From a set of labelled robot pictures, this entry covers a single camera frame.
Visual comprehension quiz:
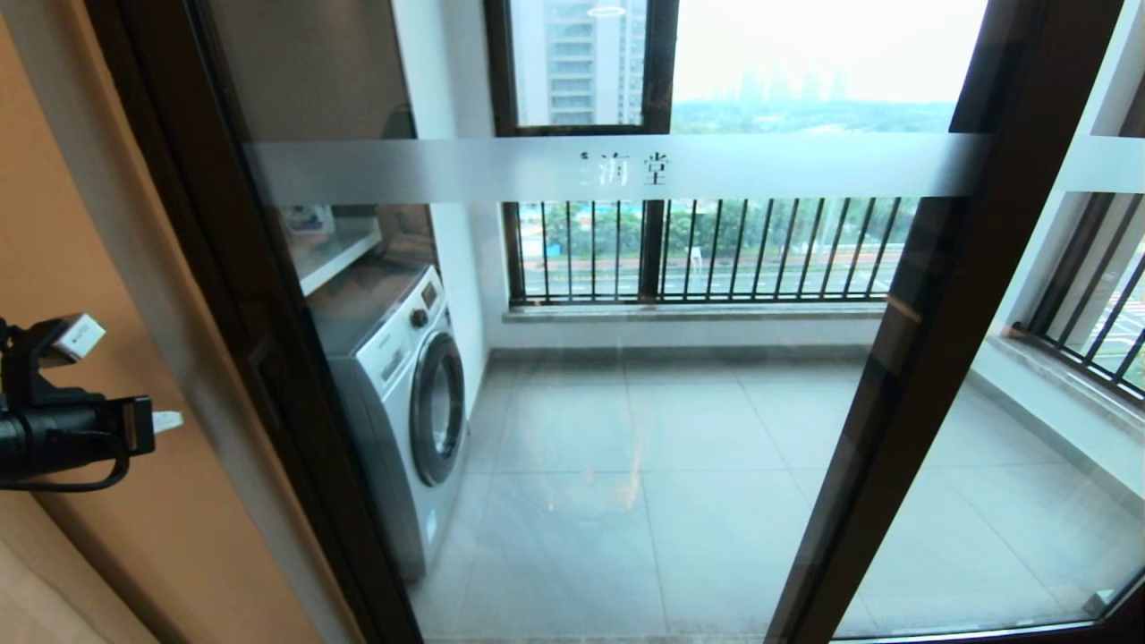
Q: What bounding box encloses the white wall shelf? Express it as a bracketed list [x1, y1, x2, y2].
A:
[291, 217, 384, 296]

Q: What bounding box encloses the grey stone window sill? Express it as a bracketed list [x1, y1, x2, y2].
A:
[503, 301, 889, 324]

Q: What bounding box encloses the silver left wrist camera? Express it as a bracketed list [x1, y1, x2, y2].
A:
[49, 312, 107, 365]

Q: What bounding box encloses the brown-framed fixed glass door panel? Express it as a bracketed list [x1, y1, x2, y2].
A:
[895, 0, 1145, 644]

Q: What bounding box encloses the white laundry detergent bottle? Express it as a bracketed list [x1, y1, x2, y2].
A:
[283, 204, 337, 236]

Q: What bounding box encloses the brown-framed sliding glass door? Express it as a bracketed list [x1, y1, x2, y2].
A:
[83, 0, 1126, 644]

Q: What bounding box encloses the dark window frame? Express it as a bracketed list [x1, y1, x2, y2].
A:
[484, 0, 681, 305]

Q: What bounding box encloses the white front-load washing machine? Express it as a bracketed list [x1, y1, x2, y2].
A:
[309, 262, 470, 582]

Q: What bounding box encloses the black balcony railing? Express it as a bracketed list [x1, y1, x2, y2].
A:
[501, 199, 904, 305]

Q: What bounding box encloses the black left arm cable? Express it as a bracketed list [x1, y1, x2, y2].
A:
[0, 432, 132, 494]

